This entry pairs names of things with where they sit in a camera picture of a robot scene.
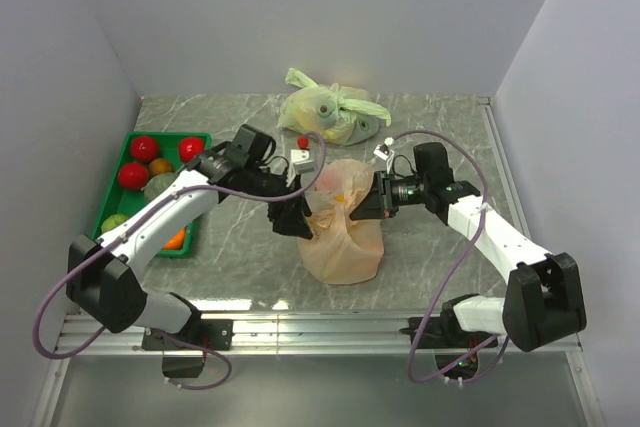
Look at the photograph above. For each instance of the red fake apple top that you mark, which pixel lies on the red fake apple top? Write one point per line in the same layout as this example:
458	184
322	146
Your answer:
190	147

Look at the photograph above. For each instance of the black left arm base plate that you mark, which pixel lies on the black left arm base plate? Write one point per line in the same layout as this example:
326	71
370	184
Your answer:
215	334

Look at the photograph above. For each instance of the green netted fake melon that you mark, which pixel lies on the green netted fake melon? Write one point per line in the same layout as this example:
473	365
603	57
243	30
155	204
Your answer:
157	185

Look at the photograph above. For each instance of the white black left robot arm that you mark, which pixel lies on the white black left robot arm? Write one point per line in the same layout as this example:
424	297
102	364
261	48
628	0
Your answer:
105	274

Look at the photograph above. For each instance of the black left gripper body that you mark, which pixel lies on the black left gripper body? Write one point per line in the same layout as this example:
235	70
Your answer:
276	185

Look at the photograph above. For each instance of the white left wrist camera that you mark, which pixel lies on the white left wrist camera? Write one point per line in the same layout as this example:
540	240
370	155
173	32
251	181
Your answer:
302	161

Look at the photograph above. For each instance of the red fake apple lower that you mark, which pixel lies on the red fake apple lower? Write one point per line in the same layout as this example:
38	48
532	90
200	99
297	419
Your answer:
133	176

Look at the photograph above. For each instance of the aluminium mounting rail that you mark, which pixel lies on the aluminium mounting rail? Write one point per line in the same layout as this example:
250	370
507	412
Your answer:
272	333

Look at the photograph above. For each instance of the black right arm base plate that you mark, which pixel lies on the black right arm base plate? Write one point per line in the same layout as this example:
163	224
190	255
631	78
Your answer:
443	332

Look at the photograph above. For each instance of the green plastic fruit tray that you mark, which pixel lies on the green plastic fruit tray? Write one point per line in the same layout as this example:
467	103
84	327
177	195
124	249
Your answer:
119	200

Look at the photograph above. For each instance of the orange banana-print plastic bag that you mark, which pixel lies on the orange banana-print plastic bag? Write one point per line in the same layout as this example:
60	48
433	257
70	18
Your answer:
342	251

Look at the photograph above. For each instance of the red fake apple left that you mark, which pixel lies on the red fake apple left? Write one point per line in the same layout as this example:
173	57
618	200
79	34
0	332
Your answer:
144	149

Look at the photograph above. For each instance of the red fake apple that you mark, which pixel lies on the red fake apple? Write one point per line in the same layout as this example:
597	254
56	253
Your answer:
190	147
133	176
144	149

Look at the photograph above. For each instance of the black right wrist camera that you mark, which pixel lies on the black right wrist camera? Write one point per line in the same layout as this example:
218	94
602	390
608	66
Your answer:
432	163

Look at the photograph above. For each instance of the fake orange in tray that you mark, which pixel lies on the fake orange in tray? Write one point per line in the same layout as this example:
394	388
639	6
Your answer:
177	241

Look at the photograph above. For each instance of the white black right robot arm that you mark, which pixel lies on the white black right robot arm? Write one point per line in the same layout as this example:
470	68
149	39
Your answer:
544	299

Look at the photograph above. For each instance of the green fake apple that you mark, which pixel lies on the green fake apple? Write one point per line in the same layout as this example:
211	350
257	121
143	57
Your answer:
113	221

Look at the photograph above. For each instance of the small brown-orange fake fruit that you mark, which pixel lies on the small brown-orange fake fruit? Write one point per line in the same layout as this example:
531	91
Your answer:
160	166

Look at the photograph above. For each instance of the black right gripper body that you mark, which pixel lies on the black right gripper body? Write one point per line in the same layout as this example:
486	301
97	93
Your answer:
397	193

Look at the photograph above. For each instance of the green tied plastic bag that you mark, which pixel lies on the green tied plastic bag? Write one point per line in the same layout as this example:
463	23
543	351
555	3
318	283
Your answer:
342	115

